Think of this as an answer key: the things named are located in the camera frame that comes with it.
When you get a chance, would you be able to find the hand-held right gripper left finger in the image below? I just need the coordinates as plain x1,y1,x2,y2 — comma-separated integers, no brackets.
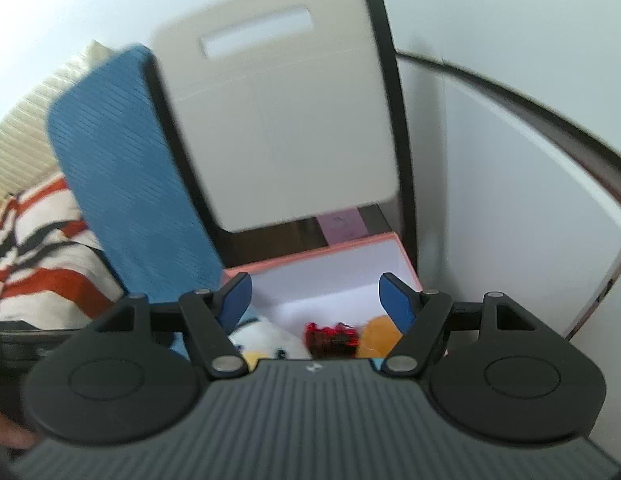
93,274,252,380

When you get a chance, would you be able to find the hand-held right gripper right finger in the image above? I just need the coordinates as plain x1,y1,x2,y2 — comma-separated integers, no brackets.
381,272,540,376

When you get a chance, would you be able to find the orange and blue plush toy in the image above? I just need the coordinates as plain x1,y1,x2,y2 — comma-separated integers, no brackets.
355,313,404,360

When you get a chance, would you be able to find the white and blue duck plush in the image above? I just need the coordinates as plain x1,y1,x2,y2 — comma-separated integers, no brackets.
227,310,312,368

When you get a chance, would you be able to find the pink cardboard box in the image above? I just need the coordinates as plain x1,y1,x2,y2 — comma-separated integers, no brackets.
221,232,424,361

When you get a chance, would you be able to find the red and black small toy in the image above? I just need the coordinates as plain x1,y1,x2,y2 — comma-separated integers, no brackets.
304,321,362,360

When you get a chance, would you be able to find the person's left hand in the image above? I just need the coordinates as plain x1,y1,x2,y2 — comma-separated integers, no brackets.
0,407,40,452

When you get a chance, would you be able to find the striped orange black white blanket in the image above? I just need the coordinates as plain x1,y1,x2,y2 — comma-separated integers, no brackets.
0,172,127,324

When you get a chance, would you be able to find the pink paper label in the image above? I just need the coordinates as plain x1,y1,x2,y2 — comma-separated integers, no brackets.
319,210,369,242

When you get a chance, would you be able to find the white panel with black edge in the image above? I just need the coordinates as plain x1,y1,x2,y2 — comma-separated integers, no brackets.
395,50,621,347

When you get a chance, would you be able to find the cream quilted cover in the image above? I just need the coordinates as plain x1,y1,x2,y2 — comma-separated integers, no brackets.
0,39,117,202

